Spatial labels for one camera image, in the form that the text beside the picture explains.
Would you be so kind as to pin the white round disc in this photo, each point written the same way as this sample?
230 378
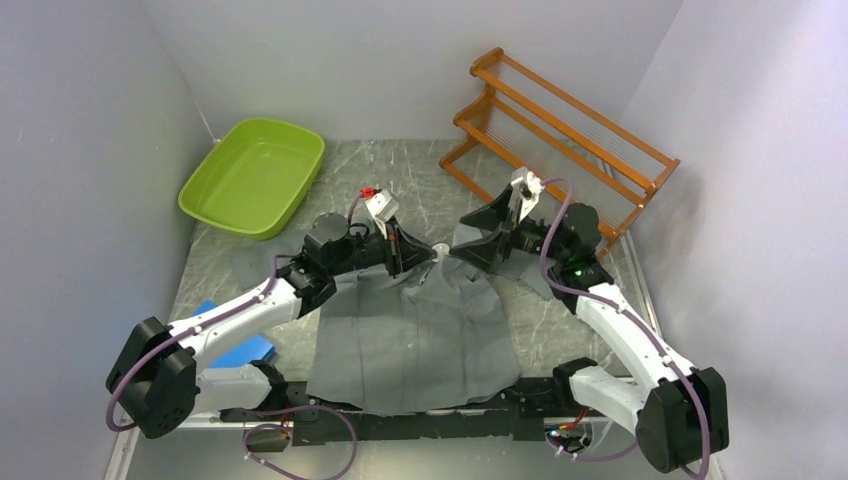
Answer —
440 251

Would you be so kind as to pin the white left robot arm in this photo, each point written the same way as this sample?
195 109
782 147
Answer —
164 373

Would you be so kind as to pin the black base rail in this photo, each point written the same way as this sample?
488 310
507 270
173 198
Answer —
525 411

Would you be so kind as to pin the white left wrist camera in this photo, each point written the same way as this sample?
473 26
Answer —
381 205

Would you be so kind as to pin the grey button-up shirt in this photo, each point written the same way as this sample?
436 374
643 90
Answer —
435 337

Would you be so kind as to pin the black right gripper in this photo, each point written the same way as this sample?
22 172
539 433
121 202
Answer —
483 254

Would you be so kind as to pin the orange wooden rack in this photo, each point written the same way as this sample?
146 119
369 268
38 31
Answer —
528 121

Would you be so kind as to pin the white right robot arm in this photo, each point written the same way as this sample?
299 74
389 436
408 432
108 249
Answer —
675 411

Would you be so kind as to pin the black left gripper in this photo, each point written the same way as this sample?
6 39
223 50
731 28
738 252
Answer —
403 252

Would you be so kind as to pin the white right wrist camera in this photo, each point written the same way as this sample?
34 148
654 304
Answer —
525 195

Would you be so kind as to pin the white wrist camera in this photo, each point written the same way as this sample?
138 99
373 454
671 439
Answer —
381 205
525 195

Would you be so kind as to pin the green plastic tub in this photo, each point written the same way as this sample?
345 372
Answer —
254 179

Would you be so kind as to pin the blue flat pad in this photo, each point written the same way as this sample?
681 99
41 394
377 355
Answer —
256 348

